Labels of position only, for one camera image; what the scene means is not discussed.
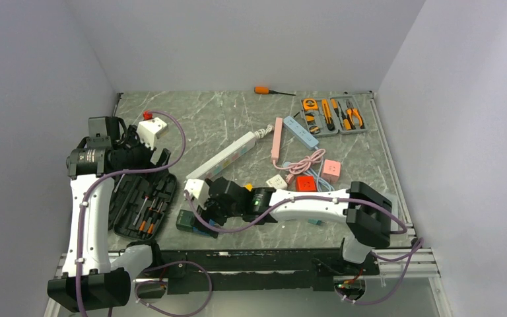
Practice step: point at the clear screw box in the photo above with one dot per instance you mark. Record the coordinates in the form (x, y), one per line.
(394, 204)

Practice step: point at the green cube adapter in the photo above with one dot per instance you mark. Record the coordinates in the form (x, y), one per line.
(185, 221)

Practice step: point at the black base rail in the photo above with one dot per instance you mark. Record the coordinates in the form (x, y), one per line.
(317, 269)

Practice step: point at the blue cube adapter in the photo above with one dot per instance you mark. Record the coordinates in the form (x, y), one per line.
(201, 229)

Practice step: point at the pink cube socket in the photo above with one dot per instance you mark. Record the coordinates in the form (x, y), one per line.
(330, 171)

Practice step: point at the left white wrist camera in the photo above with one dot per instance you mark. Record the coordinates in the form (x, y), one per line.
(150, 131)

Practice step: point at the black tool case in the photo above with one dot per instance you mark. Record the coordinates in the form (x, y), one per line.
(139, 203)

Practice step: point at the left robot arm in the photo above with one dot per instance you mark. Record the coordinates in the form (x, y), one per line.
(89, 279)

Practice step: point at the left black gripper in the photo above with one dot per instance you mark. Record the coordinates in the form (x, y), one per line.
(131, 138)

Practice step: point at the grey tool tray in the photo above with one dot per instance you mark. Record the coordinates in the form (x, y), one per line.
(340, 115)

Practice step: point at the white cube adapter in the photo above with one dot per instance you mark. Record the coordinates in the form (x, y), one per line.
(277, 182)

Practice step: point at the pink power strip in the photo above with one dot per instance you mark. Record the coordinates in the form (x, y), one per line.
(276, 142)

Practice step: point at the white power strip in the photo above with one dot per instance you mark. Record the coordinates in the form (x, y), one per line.
(228, 155)

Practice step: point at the teal cube plug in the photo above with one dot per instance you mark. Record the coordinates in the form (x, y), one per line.
(315, 222)

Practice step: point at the light blue power strip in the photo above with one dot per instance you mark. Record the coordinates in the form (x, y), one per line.
(302, 134)

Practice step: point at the red cube adapter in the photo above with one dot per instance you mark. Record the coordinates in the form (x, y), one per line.
(305, 183)

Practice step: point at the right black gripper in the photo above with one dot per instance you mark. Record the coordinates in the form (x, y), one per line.
(209, 213)

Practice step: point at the orange handled screwdriver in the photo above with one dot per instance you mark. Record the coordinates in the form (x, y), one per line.
(266, 91)

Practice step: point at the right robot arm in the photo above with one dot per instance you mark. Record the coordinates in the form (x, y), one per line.
(366, 212)

